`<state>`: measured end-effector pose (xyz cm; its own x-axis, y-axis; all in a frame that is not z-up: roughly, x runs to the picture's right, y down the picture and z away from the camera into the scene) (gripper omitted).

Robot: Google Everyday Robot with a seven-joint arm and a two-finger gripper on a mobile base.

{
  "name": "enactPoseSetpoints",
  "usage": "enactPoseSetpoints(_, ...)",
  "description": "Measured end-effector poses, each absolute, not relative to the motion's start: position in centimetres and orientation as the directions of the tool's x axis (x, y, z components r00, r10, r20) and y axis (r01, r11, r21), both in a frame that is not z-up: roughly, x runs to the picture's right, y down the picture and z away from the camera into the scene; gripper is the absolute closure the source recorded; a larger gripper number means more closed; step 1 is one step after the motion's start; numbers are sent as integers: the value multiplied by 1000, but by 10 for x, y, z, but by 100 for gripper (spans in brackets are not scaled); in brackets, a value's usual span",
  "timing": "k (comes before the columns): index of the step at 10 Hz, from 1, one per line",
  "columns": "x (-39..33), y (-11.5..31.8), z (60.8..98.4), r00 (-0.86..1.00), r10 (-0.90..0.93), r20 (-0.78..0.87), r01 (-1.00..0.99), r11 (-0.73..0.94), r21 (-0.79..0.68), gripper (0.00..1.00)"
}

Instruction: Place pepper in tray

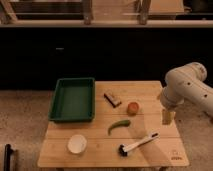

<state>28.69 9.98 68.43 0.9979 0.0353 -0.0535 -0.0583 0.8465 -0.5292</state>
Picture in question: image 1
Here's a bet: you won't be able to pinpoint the brown rectangular block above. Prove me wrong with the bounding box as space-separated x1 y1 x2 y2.
104 92 121 108

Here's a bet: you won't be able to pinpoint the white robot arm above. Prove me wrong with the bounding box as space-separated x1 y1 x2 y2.
159 62 213 125

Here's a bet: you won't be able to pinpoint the white handled dish brush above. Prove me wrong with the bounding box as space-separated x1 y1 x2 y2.
118 133 159 157

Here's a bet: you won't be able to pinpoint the green pepper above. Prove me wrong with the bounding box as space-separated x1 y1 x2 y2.
108 120 131 135

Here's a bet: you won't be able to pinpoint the wooden shelf frame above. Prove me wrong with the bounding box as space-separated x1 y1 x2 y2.
0 0 213 28

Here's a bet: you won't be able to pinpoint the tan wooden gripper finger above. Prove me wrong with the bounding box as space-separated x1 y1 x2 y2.
162 109 176 125

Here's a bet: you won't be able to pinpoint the black object on floor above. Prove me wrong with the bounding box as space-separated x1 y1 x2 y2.
3 144 14 171

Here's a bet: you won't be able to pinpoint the green plastic tray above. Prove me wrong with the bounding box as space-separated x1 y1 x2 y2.
49 77 95 123

